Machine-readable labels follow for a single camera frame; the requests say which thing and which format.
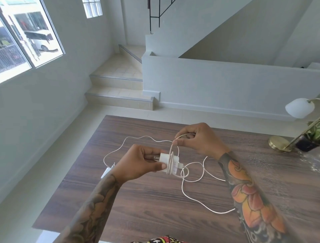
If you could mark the large aluminium frame window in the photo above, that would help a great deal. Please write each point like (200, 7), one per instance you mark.
(22, 37)

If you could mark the glass block window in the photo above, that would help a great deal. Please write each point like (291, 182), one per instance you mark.
(92, 7)

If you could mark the person's colourful patterned shorts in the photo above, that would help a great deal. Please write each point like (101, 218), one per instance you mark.
(162, 239)

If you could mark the person's right forearm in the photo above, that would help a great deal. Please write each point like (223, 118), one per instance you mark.
(252, 200)

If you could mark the green plant in black pot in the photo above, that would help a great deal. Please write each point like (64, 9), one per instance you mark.
(308, 142)

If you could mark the white van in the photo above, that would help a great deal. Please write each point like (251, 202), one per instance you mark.
(42, 38)

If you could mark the white charger adapter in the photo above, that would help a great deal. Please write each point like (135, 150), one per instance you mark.
(107, 172)
(165, 161)

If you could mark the person's right thumb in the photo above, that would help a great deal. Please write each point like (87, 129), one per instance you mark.
(181, 143)

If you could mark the person's left hand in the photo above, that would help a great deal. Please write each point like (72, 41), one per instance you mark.
(132, 162)

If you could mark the beige tiled stair steps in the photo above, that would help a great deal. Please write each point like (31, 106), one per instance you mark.
(117, 82)

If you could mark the person's left forearm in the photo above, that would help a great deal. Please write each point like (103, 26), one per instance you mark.
(92, 212)

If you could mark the person's right hand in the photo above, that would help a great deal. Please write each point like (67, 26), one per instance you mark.
(205, 140)

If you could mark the brass lamp with white shade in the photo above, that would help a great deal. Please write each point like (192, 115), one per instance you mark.
(300, 107)

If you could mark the person's left thumb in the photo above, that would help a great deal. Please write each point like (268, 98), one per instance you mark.
(156, 167)

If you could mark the black metal stair railing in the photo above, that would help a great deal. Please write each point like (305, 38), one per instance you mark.
(160, 8)

